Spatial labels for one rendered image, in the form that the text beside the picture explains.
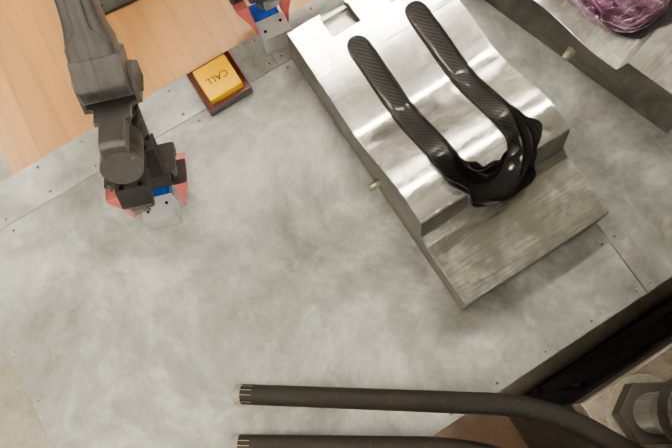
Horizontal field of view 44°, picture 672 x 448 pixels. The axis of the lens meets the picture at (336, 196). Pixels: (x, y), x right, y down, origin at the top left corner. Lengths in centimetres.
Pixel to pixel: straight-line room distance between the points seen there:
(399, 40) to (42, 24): 62
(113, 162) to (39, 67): 42
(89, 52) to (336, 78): 39
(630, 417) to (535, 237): 29
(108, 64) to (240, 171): 33
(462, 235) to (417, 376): 22
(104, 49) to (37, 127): 38
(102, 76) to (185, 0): 40
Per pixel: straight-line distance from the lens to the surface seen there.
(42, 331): 137
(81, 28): 111
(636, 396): 131
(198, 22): 146
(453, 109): 126
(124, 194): 114
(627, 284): 135
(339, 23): 136
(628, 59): 135
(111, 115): 114
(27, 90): 149
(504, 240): 126
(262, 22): 138
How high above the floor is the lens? 208
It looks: 75 degrees down
